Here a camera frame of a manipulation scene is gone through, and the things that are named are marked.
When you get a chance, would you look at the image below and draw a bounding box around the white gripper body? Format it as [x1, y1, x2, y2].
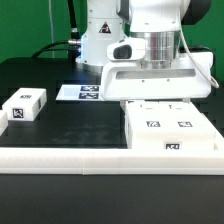
[101, 53, 211, 101]

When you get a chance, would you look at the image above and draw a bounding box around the white cabinet body box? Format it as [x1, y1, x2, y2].
[125, 101, 224, 152]

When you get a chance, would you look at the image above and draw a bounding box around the white cabinet door panel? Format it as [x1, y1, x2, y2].
[2, 88, 47, 121]

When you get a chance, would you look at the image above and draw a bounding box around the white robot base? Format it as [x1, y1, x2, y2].
[76, 0, 125, 73]

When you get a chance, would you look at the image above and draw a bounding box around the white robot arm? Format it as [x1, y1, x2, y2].
[101, 0, 213, 101]

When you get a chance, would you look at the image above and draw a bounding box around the white fiducial marker sheet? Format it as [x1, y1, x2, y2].
[56, 84, 102, 101]

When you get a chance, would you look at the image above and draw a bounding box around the white block at left edge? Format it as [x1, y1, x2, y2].
[0, 110, 8, 136]

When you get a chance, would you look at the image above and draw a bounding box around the black cable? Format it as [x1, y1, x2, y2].
[31, 0, 83, 59]

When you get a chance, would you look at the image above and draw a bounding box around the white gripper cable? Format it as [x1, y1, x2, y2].
[179, 31, 220, 89]

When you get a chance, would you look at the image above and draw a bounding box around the white L-shaped fence frame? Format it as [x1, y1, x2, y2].
[0, 147, 224, 175]

